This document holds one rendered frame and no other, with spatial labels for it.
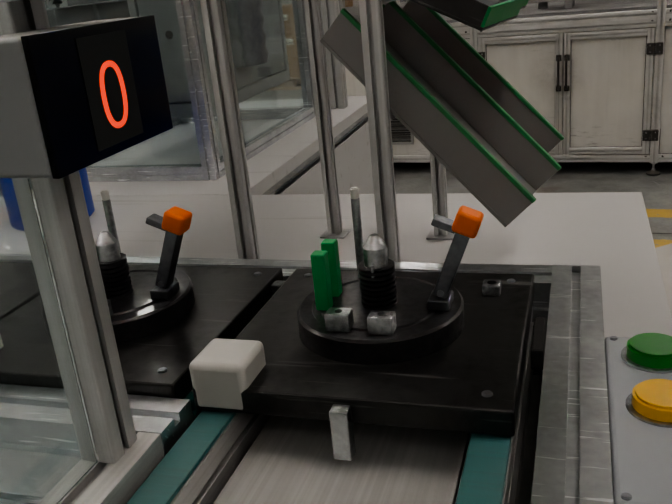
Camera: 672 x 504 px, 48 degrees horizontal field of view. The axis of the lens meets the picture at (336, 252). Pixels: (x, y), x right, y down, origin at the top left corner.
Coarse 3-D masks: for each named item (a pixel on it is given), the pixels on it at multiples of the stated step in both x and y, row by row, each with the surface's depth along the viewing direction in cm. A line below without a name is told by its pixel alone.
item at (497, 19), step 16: (416, 0) 75; (432, 0) 74; (448, 0) 74; (464, 0) 73; (512, 0) 79; (448, 16) 74; (464, 16) 74; (480, 16) 73; (496, 16) 75; (512, 16) 82
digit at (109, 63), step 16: (112, 32) 43; (80, 48) 40; (96, 48) 41; (112, 48) 43; (96, 64) 41; (112, 64) 43; (128, 64) 44; (96, 80) 41; (112, 80) 43; (128, 80) 44; (96, 96) 41; (112, 96) 43; (128, 96) 44; (96, 112) 41; (112, 112) 43; (128, 112) 44; (96, 128) 41; (112, 128) 43; (128, 128) 44; (112, 144) 43
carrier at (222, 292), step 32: (128, 288) 71; (160, 288) 69; (192, 288) 73; (224, 288) 76; (256, 288) 75; (128, 320) 66; (160, 320) 68; (192, 320) 69; (224, 320) 69; (128, 352) 64; (160, 352) 64; (192, 352) 63; (128, 384) 60; (160, 384) 59
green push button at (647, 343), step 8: (640, 336) 58; (648, 336) 58; (656, 336) 58; (664, 336) 58; (632, 344) 57; (640, 344) 57; (648, 344) 57; (656, 344) 57; (664, 344) 57; (632, 352) 57; (640, 352) 56; (648, 352) 56; (656, 352) 56; (664, 352) 56; (632, 360) 57; (640, 360) 56; (648, 360) 56; (656, 360) 55; (664, 360) 55; (656, 368) 56; (664, 368) 56
